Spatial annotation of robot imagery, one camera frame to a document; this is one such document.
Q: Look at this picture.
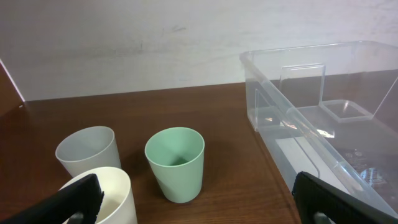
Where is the clear plastic storage bin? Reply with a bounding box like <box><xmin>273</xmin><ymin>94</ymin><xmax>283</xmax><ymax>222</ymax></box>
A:
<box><xmin>239</xmin><ymin>41</ymin><xmax>397</xmax><ymax>217</ymax></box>

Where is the green plastic cup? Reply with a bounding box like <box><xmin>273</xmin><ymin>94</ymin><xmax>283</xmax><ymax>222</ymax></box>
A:
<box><xmin>144</xmin><ymin>127</ymin><xmax>205</xmax><ymax>203</ymax></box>

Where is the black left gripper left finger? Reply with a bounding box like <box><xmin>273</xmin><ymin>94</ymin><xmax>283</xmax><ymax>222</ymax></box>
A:
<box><xmin>2</xmin><ymin>174</ymin><xmax>104</xmax><ymax>224</ymax></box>

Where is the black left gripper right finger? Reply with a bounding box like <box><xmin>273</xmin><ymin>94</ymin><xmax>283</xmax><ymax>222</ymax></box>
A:
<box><xmin>292</xmin><ymin>172</ymin><xmax>397</xmax><ymax>224</ymax></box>

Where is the grey plastic cup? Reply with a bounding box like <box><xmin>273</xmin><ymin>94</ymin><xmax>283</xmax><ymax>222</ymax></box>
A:
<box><xmin>55</xmin><ymin>126</ymin><xmax>121</xmax><ymax>177</ymax></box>

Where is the cream plastic cup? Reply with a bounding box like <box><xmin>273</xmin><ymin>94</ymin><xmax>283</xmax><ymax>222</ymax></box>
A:
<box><xmin>62</xmin><ymin>167</ymin><xmax>137</xmax><ymax>224</ymax></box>

